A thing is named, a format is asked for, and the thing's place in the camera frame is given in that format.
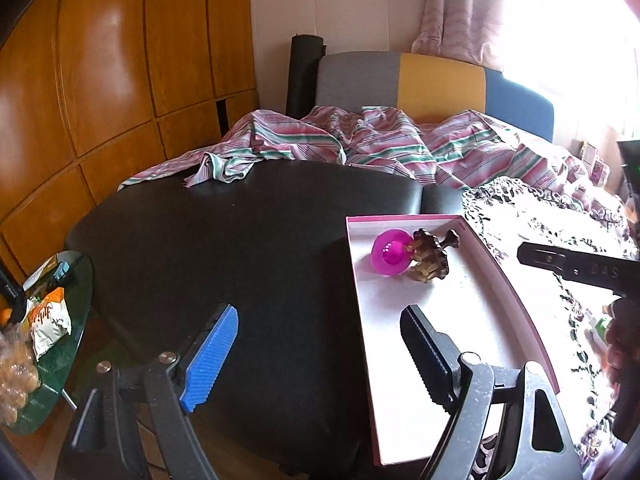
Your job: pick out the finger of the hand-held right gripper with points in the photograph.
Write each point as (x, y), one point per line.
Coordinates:
(580, 267)

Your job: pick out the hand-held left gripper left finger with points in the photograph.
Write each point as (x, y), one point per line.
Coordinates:
(210, 355)

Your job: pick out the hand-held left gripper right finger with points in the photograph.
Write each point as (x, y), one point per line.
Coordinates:
(425, 355)

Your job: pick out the pink cardboard box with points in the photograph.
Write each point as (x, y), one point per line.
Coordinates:
(450, 320)

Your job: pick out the person's right hand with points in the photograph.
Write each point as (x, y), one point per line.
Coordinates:
(625, 350)

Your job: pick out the pink small box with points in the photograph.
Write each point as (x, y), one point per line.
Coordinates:
(601, 172)

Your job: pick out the white small box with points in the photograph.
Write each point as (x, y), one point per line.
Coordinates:
(589, 154)

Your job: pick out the white floral bedsheet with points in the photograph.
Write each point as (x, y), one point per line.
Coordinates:
(560, 220)

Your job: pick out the brown hair claw clip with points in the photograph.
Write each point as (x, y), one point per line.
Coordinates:
(430, 257)

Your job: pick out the magenta plastic toy cup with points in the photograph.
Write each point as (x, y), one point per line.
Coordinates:
(390, 259)

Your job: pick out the black leather cushion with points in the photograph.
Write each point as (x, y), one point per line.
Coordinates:
(225, 240)

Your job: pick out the round glass side table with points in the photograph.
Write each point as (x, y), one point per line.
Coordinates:
(70, 360)

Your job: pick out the window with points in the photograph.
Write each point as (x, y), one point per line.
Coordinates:
(575, 35)

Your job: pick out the white orange snack bag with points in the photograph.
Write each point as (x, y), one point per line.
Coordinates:
(47, 325)

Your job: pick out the small black device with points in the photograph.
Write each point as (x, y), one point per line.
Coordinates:
(62, 272)

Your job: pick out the clear bag of buns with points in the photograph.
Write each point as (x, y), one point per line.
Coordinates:
(17, 385)

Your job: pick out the grey yellow blue headboard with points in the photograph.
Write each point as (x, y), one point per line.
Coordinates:
(440, 85)

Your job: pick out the pink striped blanket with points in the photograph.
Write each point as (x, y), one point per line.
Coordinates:
(375, 140)

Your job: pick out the pink patterned curtain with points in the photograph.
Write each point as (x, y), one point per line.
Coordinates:
(460, 10)

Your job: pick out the wooden wardrobe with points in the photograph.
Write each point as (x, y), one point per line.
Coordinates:
(100, 85)

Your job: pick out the black rolled mat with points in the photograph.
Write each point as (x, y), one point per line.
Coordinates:
(304, 75)

